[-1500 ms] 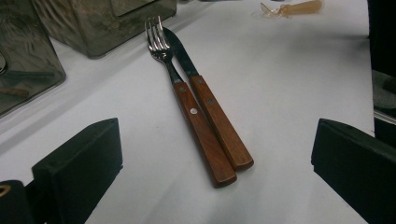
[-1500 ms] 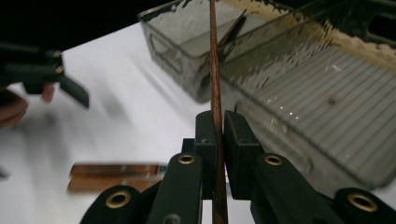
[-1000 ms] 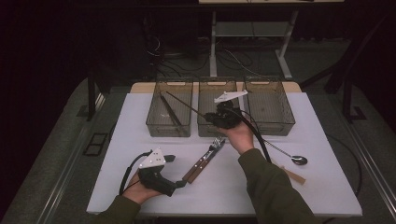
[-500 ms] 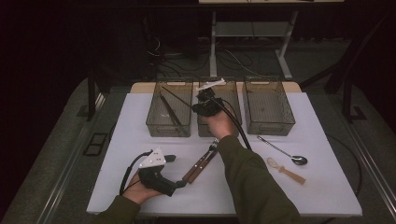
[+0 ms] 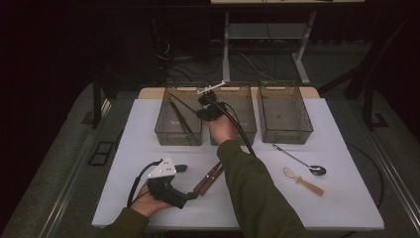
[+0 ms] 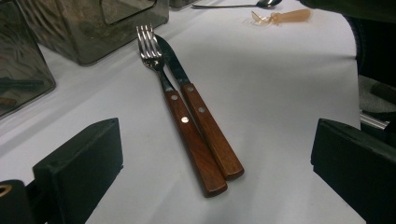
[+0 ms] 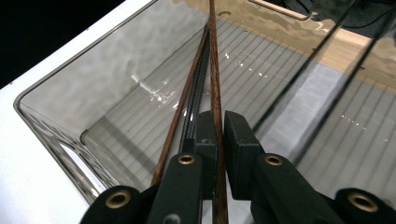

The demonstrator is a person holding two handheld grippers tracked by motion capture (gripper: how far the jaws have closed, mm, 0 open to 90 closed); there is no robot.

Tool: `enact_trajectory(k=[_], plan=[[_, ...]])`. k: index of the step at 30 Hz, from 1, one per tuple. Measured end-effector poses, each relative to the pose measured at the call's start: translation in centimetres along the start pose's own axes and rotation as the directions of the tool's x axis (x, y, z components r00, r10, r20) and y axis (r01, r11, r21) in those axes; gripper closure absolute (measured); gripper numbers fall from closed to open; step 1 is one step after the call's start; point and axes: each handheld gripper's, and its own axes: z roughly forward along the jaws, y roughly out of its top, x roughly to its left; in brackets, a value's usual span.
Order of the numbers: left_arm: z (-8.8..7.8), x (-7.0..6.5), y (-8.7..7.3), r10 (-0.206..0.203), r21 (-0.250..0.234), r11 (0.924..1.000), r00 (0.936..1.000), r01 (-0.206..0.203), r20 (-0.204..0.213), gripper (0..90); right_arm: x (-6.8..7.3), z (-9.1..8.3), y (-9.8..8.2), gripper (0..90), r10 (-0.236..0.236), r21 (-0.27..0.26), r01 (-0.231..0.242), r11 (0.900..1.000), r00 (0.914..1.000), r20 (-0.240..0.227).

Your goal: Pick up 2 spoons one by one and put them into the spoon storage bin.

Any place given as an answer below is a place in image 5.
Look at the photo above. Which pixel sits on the grey translucent bin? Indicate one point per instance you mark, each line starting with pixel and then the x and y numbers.
pixel 246 112
pixel 165 132
pixel 284 115

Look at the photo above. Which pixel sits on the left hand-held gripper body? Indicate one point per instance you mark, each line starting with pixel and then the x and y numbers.
pixel 163 188

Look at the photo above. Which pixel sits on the metal spoon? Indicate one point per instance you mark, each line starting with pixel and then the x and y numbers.
pixel 317 170

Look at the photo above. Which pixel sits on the white metal desk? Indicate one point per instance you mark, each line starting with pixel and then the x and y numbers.
pixel 226 49

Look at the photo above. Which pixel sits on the black stand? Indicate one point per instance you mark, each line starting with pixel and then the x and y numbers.
pixel 368 99

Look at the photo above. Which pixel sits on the black chopstick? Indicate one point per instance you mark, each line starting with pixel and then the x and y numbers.
pixel 181 117

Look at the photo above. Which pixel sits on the person's left hand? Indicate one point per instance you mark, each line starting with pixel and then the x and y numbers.
pixel 145 203

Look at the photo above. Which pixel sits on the person's right hand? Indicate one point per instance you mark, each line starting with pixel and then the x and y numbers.
pixel 224 130

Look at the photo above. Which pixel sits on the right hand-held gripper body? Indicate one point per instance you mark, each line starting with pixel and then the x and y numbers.
pixel 209 112

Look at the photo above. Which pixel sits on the black rectangular floor frame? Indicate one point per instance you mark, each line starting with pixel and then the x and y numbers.
pixel 95 160

